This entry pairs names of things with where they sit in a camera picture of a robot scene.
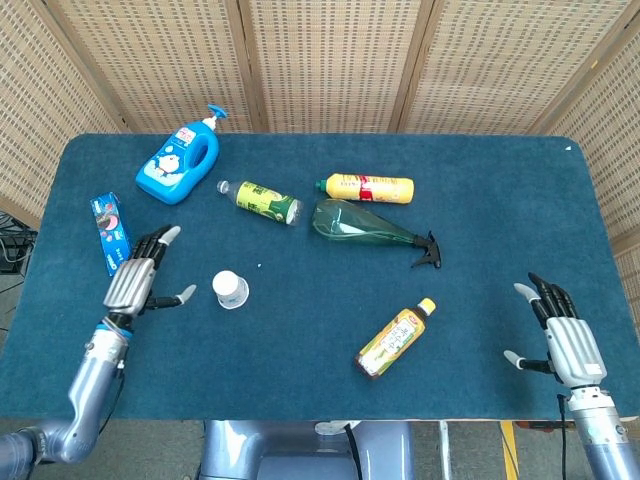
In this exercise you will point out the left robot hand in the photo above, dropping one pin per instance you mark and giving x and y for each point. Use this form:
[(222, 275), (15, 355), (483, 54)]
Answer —
[(130, 285)]

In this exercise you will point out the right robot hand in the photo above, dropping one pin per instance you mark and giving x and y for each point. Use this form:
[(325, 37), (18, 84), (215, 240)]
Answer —
[(575, 345)]

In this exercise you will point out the white paper cup green print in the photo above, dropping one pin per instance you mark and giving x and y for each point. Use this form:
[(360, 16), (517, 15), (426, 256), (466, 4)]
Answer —
[(229, 289)]

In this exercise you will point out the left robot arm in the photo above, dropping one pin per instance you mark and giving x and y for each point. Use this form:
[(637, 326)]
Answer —
[(90, 390)]

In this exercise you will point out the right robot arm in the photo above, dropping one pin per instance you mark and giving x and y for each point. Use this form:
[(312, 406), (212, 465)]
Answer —
[(605, 435)]

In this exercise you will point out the blue cookie box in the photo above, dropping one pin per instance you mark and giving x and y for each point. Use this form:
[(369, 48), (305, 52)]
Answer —
[(114, 235)]

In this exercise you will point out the blue pump detergent bottle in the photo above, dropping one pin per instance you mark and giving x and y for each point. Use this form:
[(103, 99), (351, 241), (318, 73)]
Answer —
[(172, 167)]

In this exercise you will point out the clear bottle green tea label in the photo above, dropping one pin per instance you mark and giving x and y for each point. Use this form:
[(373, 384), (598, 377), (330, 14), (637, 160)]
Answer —
[(262, 202)]

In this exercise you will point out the white table leg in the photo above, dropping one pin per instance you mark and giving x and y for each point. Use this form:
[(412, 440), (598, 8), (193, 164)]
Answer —
[(444, 450)]

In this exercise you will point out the blue felt table cover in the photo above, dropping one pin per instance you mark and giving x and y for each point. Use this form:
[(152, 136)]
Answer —
[(300, 340)]

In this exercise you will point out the yellow corn tea bottle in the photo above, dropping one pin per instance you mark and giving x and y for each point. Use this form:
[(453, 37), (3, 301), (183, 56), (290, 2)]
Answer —
[(395, 340)]

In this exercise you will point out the green transparent spray bottle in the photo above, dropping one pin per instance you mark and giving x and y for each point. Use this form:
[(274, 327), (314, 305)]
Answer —
[(350, 225)]

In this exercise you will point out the grey-blue robot torso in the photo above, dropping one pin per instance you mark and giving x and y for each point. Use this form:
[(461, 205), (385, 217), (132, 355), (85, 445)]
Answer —
[(300, 452)]

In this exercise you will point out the yellow squeeze bottle red label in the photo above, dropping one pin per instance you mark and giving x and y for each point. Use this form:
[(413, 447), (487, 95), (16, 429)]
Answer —
[(370, 189)]

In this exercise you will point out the woven wicker folding screen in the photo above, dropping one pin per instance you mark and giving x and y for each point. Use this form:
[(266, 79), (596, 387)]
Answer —
[(330, 60)]

